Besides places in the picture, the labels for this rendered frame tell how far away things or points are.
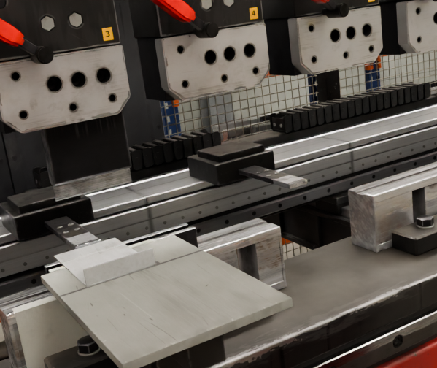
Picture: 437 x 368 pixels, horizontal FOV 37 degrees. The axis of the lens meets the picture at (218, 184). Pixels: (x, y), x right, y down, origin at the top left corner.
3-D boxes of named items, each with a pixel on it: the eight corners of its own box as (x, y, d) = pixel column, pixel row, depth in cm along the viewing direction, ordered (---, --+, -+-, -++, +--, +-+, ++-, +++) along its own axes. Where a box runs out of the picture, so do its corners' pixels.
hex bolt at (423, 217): (425, 230, 103) (425, 220, 102) (412, 225, 105) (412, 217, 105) (438, 225, 104) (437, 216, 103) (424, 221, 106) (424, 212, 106)
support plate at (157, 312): (124, 374, 56) (122, 363, 56) (41, 283, 79) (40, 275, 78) (293, 307, 64) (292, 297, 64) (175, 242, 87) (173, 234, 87)
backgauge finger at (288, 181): (268, 203, 100) (264, 171, 98) (189, 176, 122) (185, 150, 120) (329, 185, 105) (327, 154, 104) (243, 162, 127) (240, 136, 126)
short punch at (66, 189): (57, 202, 79) (42, 125, 76) (53, 199, 80) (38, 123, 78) (134, 182, 83) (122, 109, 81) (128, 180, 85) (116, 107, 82)
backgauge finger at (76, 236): (46, 270, 84) (39, 234, 83) (2, 225, 106) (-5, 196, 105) (132, 244, 89) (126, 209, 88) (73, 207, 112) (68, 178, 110)
